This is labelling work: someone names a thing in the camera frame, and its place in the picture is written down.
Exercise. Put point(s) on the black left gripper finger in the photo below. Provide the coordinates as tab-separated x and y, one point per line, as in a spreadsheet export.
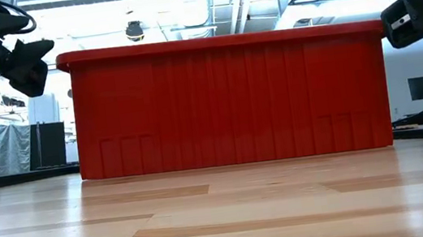
27	71

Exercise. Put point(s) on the red plastic bin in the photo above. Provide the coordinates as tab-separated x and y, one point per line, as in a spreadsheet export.
213	102

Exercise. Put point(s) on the white cabinet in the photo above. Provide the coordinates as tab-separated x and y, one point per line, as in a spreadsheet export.
43	108

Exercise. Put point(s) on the black cabinet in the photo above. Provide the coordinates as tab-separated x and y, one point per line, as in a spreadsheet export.
49	145

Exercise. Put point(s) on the dark ceiling dome lamp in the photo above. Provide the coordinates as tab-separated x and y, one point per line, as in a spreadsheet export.
134	31

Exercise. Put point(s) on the black table edge rail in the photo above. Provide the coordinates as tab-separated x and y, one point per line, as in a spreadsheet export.
27	177

